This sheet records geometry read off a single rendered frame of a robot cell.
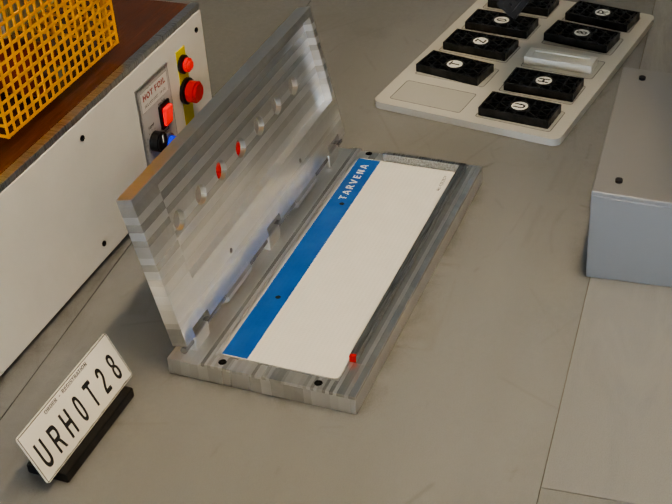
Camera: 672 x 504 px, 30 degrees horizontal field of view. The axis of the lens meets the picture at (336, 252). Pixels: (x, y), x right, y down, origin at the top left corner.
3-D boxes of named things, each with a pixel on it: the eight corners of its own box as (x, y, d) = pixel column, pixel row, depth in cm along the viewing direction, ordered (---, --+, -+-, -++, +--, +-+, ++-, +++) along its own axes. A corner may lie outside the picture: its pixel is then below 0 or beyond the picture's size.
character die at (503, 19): (526, 39, 184) (526, 31, 184) (464, 28, 188) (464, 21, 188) (538, 25, 188) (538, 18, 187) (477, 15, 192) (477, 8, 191)
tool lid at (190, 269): (130, 200, 117) (115, 200, 118) (192, 359, 127) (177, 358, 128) (310, 6, 150) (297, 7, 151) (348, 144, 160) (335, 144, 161)
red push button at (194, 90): (195, 110, 156) (191, 86, 154) (181, 108, 157) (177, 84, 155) (207, 98, 158) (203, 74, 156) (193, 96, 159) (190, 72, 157)
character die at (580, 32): (606, 53, 179) (606, 46, 178) (543, 40, 184) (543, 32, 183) (619, 39, 182) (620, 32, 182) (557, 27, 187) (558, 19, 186)
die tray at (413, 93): (557, 147, 161) (558, 140, 160) (372, 107, 173) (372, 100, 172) (655, 21, 189) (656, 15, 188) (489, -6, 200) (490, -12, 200)
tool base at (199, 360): (356, 415, 123) (354, 387, 121) (169, 372, 130) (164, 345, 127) (482, 182, 155) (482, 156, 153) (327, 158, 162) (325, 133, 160)
